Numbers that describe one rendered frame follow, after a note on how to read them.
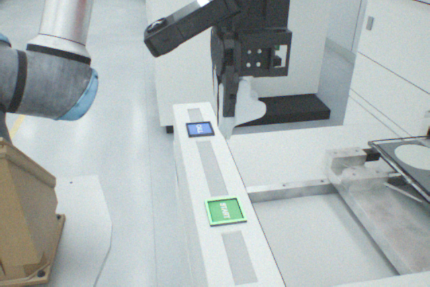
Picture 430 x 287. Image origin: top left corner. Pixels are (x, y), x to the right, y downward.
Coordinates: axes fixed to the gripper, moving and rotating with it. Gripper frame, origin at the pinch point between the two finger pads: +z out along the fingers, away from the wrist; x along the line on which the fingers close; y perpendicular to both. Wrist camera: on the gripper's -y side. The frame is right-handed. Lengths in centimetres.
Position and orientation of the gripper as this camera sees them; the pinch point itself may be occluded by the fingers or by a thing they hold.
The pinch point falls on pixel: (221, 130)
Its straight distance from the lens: 50.2
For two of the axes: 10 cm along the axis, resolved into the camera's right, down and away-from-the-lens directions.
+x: -1.8, -4.9, 8.6
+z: 0.0, 8.7, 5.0
